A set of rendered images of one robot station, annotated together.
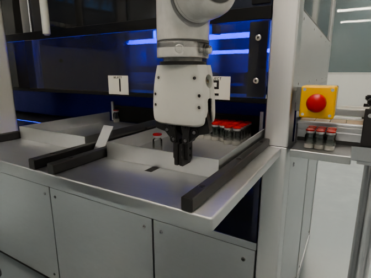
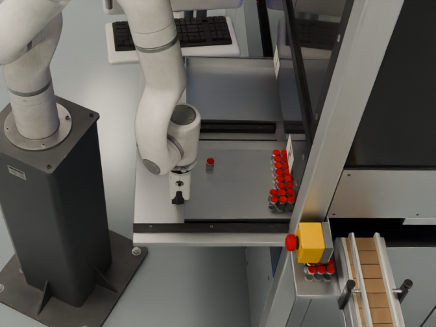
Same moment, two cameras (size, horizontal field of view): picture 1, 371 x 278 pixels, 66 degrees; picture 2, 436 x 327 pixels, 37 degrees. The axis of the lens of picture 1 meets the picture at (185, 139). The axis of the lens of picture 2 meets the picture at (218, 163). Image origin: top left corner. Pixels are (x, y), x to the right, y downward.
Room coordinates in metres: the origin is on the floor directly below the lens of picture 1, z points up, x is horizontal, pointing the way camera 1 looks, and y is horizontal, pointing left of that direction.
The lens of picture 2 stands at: (-0.04, -0.82, 2.30)
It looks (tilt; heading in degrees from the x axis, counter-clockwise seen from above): 51 degrees down; 52
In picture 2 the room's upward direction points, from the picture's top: 7 degrees clockwise
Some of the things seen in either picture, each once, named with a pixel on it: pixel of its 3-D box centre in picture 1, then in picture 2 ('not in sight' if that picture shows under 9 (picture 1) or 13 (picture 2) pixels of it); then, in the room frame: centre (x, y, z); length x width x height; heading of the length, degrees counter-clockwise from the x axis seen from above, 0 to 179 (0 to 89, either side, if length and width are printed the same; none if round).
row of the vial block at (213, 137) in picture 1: (211, 131); (278, 180); (0.75, -0.07, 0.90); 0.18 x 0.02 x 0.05; 61
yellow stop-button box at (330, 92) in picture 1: (318, 101); (312, 242); (0.66, -0.31, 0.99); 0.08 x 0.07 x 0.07; 150
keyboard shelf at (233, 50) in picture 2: not in sight; (170, 32); (0.87, 0.70, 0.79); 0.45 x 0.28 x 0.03; 157
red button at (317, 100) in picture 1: (316, 102); (293, 242); (0.63, -0.29, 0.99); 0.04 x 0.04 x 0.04; 60
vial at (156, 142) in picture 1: (157, 144); (209, 166); (0.62, 0.06, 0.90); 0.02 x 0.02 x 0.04
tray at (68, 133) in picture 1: (100, 127); (241, 91); (0.86, 0.26, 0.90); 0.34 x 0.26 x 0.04; 150
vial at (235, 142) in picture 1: (236, 135); (273, 204); (0.70, -0.13, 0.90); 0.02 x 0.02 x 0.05
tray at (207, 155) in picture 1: (196, 140); (246, 181); (0.68, -0.03, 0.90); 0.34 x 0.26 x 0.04; 151
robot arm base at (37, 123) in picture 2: not in sight; (34, 104); (0.28, 0.46, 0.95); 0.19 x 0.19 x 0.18
